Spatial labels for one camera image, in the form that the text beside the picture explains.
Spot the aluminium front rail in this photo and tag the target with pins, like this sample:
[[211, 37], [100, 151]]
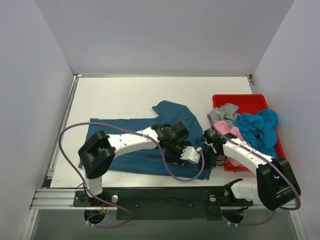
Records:
[[52, 198]]

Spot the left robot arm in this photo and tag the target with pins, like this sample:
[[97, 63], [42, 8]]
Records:
[[99, 151]]

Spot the pink t shirt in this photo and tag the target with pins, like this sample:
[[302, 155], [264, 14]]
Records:
[[223, 127]]

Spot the dark blue t shirt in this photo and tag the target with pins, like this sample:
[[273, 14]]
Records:
[[149, 161]]

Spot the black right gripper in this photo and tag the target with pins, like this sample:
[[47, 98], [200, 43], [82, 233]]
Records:
[[208, 155]]

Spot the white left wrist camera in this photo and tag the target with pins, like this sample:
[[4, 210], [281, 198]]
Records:
[[190, 154]]

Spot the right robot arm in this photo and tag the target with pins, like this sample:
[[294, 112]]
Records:
[[275, 183]]

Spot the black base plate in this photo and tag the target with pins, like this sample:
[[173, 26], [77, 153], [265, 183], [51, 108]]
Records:
[[175, 212]]

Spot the grey t shirt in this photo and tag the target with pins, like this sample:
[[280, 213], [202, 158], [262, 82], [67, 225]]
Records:
[[227, 112]]

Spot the bright blue t shirt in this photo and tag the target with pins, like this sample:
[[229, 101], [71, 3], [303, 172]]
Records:
[[259, 130]]

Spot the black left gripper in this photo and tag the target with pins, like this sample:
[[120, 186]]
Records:
[[175, 152]]

